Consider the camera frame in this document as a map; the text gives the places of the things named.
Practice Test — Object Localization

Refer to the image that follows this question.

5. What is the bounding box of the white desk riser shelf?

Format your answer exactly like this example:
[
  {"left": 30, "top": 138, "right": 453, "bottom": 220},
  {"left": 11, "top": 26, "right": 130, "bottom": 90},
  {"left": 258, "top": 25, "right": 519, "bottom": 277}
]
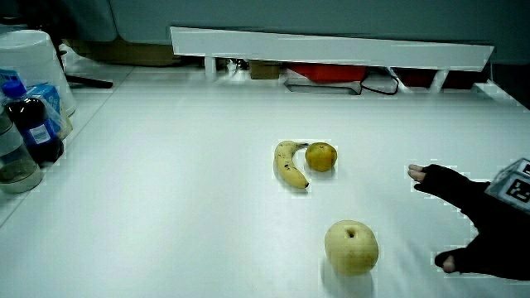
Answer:
[{"left": 170, "top": 26, "right": 495, "bottom": 94}]

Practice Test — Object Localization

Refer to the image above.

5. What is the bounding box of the yellow banana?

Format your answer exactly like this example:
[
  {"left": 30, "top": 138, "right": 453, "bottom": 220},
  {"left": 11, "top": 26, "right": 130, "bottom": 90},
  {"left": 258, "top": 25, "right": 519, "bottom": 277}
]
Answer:
[{"left": 273, "top": 140, "right": 311, "bottom": 190}]

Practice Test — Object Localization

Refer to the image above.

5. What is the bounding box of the clear glass jar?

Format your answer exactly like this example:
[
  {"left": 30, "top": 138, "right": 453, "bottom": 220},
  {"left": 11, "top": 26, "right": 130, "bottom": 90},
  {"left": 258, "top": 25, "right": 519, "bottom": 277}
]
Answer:
[{"left": 0, "top": 105, "right": 44, "bottom": 195}]

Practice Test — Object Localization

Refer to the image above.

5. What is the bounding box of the white flat tray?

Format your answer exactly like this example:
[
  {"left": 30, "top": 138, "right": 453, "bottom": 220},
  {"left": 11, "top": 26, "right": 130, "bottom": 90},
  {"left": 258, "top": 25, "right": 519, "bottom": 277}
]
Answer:
[{"left": 283, "top": 76, "right": 362, "bottom": 96}]

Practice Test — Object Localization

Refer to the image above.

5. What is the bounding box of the pale yellow apple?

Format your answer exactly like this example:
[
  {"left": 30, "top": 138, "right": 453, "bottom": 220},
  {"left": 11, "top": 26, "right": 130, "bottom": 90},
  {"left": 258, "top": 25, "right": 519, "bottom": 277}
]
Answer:
[{"left": 324, "top": 219, "right": 380, "bottom": 276}]

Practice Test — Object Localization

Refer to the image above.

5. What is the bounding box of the blue carton box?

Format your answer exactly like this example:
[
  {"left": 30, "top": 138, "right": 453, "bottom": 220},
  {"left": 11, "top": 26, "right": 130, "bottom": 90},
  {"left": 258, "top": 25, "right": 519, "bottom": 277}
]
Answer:
[{"left": 26, "top": 84, "right": 64, "bottom": 134}]

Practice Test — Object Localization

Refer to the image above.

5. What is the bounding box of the person's right hand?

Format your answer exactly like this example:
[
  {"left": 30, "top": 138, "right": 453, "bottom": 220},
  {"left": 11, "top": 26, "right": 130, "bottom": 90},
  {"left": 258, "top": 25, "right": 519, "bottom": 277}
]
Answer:
[{"left": 407, "top": 156, "right": 530, "bottom": 281}]

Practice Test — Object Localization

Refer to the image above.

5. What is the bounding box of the orange tangerine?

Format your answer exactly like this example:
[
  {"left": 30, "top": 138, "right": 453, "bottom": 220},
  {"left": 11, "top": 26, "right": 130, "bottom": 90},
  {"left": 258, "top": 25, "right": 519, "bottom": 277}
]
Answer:
[{"left": 305, "top": 142, "right": 339, "bottom": 173}]

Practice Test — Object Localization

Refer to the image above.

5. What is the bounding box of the red box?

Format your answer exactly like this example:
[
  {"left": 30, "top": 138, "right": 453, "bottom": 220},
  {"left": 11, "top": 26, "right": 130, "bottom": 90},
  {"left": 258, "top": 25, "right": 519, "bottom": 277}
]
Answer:
[{"left": 288, "top": 63, "right": 368, "bottom": 84}]

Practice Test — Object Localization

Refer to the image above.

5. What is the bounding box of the dark soda bottle blue cap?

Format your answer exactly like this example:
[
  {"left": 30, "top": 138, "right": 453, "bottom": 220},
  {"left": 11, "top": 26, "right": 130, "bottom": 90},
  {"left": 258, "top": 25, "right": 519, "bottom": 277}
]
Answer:
[{"left": 1, "top": 79, "right": 65, "bottom": 165}]

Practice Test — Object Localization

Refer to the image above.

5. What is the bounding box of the large brown cardboard box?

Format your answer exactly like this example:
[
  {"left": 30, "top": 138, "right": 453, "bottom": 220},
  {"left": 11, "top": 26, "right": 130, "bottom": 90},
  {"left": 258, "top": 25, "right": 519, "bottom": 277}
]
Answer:
[{"left": 65, "top": 38, "right": 183, "bottom": 68}]

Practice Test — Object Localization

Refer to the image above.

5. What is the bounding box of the white plastic bucket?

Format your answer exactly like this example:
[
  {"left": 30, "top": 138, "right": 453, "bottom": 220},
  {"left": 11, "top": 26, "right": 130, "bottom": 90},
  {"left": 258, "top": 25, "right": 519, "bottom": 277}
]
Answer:
[{"left": 0, "top": 29, "right": 77, "bottom": 117}]

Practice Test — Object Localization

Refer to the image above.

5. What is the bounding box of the black cable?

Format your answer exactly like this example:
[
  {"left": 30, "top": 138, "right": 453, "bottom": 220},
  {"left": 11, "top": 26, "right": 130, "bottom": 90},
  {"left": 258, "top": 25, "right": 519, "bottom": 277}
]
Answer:
[{"left": 359, "top": 68, "right": 401, "bottom": 97}]

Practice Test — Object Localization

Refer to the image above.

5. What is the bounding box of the small cardboard box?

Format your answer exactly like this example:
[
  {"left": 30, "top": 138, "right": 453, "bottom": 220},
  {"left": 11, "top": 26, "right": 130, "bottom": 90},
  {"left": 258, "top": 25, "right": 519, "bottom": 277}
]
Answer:
[{"left": 248, "top": 60, "right": 282, "bottom": 80}]

